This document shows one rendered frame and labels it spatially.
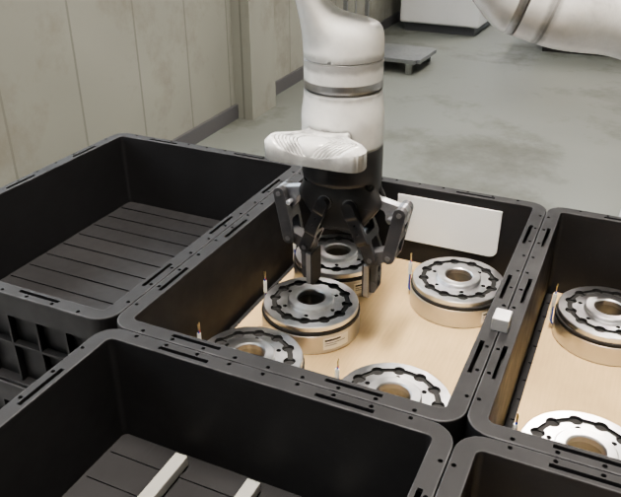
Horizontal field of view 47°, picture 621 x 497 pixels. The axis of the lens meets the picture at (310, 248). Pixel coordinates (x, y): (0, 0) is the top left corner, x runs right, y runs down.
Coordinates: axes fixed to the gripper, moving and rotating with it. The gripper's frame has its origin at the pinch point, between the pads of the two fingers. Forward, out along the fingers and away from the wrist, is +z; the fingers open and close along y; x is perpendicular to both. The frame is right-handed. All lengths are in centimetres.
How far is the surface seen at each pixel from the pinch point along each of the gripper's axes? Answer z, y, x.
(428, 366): 7.3, -10.1, 1.4
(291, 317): 4.4, 4.1, 3.2
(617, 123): 91, -16, -361
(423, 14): 75, 157, -553
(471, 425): -2.6, -17.8, 19.3
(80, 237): 7.1, 40.3, -6.0
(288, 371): -2.8, -3.9, 19.4
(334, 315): 4.4, 0.2, 0.9
